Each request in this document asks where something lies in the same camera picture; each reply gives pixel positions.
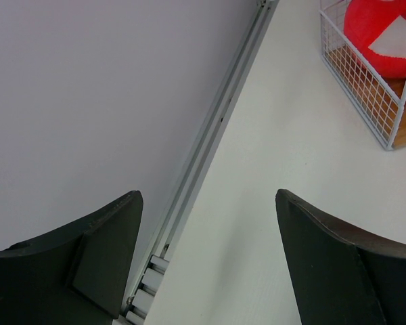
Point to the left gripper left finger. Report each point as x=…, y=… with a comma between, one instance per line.
x=75, y=274

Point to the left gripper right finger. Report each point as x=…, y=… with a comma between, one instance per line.
x=340, y=273

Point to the red shark plush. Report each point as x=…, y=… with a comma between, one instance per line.
x=378, y=30

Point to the aluminium rail frame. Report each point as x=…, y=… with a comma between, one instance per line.
x=151, y=271

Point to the white wire wooden shelf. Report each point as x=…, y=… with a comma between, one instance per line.
x=380, y=101

